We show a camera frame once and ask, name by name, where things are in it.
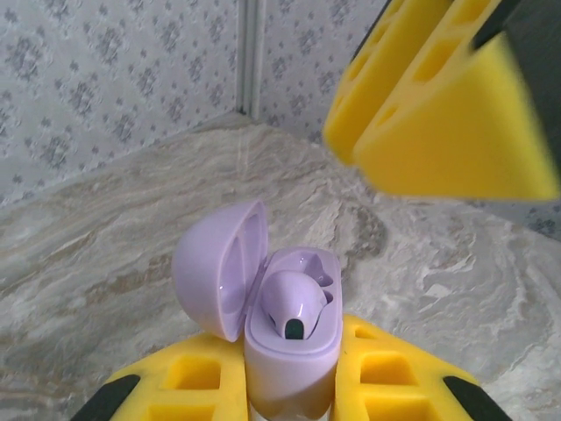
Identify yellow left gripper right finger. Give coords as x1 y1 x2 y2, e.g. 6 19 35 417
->
333 313 515 421

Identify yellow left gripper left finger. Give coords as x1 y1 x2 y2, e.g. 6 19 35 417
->
68 332 247 421

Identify purple earbud charging case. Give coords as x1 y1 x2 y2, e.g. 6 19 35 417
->
170 199 343 421

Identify purple wireless earbud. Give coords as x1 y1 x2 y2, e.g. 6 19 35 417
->
260 269 329 341

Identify aluminium frame corner post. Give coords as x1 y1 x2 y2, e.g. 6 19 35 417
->
236 0 266 119

